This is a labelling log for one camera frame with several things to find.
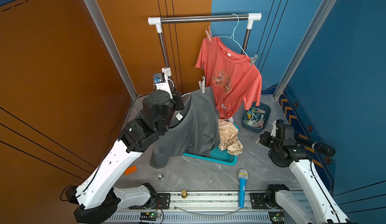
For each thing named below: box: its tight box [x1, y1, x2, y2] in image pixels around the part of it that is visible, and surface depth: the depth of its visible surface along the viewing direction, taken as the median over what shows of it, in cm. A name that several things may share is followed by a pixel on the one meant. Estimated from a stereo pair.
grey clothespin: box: [250, 54, 258, 66], surface depth 64 cm
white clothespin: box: [198, 75, 206, 94], surface depth 70 cm
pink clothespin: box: [205, 25, 212, 42], surface depth 78 cm
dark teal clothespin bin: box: [241, 102, 271, 134], surface depth 106 cm
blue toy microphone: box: [238, 168, 249, 208], surface depth 78 cm
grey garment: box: [149, 86, 221, 169], surface depth 73 cm
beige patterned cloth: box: [218, 119, 244, 156], surface depth 87 cm
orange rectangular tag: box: [124, 165, 138, 176], surface depth 84 cm
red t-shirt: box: [195, 36, 262, 120], surface depth 78 cm
